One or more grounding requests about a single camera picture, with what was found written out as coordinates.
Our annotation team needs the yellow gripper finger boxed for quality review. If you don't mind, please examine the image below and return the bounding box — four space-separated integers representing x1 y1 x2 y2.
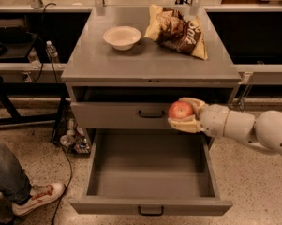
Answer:
168 115 201 133
179 97 207 115

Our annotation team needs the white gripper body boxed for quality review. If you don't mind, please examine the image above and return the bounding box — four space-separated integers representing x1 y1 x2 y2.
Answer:
200 104 230 138

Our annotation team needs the red apple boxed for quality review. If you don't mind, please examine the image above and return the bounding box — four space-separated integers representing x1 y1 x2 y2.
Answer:
169 101 194 119

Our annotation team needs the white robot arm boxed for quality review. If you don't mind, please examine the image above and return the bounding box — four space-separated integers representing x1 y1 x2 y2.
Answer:
168 97 282 157

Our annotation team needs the open grey bottom drawer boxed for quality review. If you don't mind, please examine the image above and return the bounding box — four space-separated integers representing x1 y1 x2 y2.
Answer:
71 129 232 217

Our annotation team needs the grey drawer cabinet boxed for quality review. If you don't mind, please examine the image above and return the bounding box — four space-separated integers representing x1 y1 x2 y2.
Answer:
62 6 240 139

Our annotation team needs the closed grey middle drawer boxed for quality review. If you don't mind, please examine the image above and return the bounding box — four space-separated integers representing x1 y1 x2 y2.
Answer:
71 102 171 129

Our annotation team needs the yellow brown chip bag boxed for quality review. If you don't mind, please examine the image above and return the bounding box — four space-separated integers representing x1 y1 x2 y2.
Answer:
144 5 208 60

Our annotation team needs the white bowl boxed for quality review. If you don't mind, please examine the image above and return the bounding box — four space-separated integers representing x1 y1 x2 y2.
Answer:
103 26 141 51

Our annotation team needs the clutter pile on floor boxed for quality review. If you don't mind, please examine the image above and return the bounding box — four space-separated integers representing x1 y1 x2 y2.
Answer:
59 118 91 154

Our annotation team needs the clear plastic water bottle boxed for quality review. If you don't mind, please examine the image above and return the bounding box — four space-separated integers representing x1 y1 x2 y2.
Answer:
46 40 60 65

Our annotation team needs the white red sneaker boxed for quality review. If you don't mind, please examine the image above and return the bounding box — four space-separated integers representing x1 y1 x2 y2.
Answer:
12 183 66 217

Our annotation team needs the blue jeans leg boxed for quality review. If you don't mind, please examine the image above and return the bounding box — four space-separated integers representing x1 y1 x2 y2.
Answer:
0 141 31 204

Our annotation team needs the black floor cable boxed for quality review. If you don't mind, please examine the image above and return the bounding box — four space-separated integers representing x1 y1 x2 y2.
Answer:
50 143 74 225

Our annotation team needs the black metal table frame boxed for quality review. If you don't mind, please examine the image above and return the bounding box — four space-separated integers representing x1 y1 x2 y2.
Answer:
0 76 68 143

